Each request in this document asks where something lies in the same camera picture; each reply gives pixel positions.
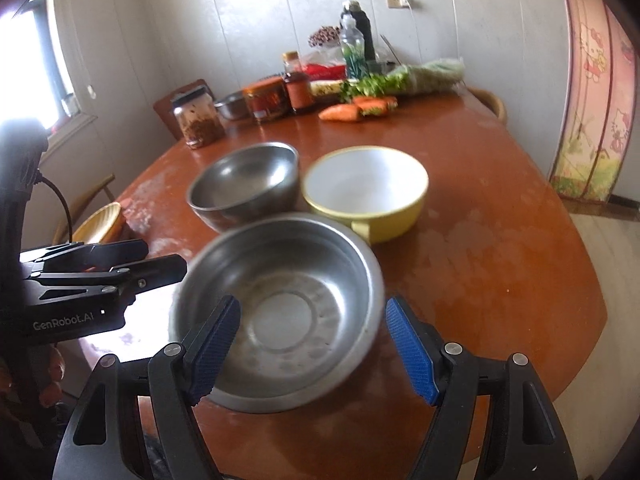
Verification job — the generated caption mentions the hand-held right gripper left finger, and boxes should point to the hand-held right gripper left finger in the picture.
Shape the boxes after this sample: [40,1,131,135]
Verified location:
[52,295,242,480]

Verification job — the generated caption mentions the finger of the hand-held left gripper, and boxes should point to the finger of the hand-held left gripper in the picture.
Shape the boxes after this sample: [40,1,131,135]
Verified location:
[20,239,150,273]
[27,254,188,306]

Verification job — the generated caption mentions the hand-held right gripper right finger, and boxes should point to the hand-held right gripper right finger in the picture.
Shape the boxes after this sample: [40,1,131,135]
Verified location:
[385,296,578,480]

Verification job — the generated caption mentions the yellow shell-shaped plate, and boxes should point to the yellow shell-shaped plate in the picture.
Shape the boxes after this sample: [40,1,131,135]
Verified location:
[70,201,123,246]

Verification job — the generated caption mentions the wide steel bowl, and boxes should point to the wide steel bowl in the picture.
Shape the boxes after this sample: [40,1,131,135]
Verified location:
[167,212,386,415]

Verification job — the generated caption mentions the deep steel bowl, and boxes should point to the deep steel bowl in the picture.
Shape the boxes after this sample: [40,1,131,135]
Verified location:
[186,141,301,233]

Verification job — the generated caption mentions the yellow bowl white inside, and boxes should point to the yellow bowl white inside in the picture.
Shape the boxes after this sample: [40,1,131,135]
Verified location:
[301,145,430,245]

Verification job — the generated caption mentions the person's left hand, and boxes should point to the person's left hand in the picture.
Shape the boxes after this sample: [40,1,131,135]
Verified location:
[39,345,66,408]

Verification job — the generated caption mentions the curved wooden armchair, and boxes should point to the curved wooden armchair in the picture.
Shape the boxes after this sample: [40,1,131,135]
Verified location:
[467,87,508,126]
[52,174,117,246]

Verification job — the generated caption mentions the black-lid pickle jar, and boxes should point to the black-lid pickle jar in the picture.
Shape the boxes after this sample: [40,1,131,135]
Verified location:
[171,86,227,150]

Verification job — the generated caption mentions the steel basin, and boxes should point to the steel basin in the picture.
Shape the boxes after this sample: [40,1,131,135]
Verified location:
[214,91,251,122]

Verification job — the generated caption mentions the red-lid chilli jar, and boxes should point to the red-lid chilli jar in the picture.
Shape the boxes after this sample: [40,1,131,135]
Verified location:
[242,78,291,125]

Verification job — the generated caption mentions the window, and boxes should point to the window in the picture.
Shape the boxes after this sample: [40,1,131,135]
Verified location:
[0,0,76,136]

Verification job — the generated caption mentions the brown sauce bottle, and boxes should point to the brown sauce bottle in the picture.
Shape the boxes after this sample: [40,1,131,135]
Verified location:
[281,51,317,113]

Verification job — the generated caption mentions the carrot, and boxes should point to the carrot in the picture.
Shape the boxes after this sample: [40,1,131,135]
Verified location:
[319,104,362,124]
[352,96,399,117]

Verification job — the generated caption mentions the bagged leafy greens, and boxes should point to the bagged leafy greens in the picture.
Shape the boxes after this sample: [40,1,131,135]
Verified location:
[340,59,466,101]

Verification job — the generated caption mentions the beaded flower ornament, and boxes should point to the beaded flower ornament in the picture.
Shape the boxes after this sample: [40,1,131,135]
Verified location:
[307,25,341,50]

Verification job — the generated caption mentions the clear plastic bottle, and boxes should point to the clear plastic bottle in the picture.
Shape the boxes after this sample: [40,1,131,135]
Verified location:
[340,14,367,81]

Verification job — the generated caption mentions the pink cartoon door curtain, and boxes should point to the pink cartoon door curtain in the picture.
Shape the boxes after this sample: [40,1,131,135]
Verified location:
[547,0,640,203]

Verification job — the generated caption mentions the black thermos bottle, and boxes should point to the black thermos bottle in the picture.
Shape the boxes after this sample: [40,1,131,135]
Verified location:
[341,0,376,61]

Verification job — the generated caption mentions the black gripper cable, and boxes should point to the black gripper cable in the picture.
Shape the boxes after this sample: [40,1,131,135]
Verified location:
[36,172,75,246]

